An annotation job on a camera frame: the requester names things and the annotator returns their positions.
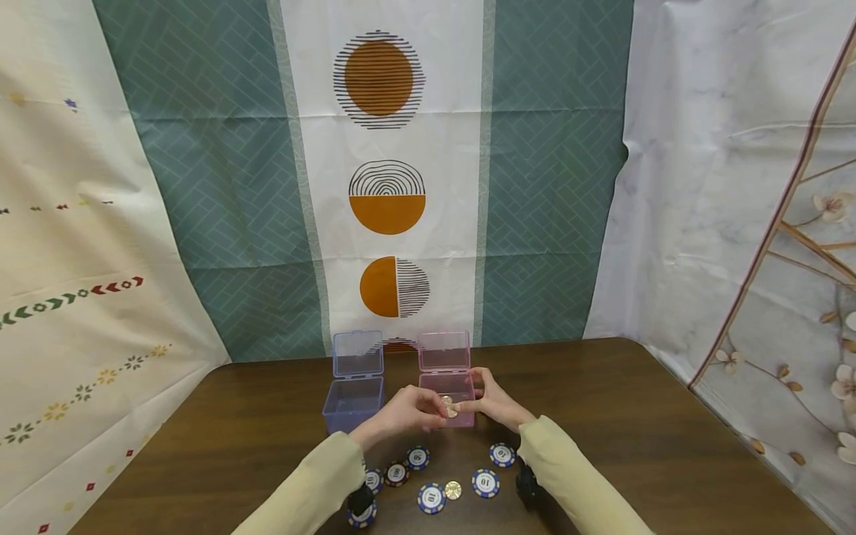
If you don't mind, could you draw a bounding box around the person's left forearm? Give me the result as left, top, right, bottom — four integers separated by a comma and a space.
233, 430, 368, 535

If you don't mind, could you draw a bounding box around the clear blue plastic box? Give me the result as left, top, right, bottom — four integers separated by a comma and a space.
322, 330, 386, 436

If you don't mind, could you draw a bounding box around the clear pink plastic box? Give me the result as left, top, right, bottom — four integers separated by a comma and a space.
417, 331, 476, 429

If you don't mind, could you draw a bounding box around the person's right hand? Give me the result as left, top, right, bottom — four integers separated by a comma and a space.
458, 368, 536, 435

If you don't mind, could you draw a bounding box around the person's left hand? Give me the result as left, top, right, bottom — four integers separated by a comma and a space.
351, 385, 451, 452

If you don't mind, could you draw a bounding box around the black wrist band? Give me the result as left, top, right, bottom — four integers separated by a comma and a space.
515, 461, 541, 511
348, 481, 376, 519

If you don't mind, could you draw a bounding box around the person's right forearm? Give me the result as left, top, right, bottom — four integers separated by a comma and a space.
517, 414, 655, 535

